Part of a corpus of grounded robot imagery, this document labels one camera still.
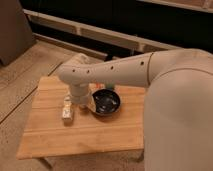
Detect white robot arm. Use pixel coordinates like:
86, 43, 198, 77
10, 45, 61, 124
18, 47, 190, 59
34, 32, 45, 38
58, 49, 213, 171

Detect orange object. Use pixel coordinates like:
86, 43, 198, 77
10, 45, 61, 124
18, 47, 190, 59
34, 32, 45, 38
95, 84, 101, 89

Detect black bowl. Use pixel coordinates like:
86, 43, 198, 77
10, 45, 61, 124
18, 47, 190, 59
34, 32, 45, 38
92, 89, 121, 116

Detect white cup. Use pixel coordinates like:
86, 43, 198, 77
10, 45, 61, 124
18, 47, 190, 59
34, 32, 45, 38
79, 99, 95, 110

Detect wooden table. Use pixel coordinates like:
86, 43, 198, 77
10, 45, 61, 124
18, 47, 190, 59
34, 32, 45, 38
17, 76, 145, 159

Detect grey cabinet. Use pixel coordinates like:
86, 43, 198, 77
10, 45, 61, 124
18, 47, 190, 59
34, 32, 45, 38
0, 0, 36, 66

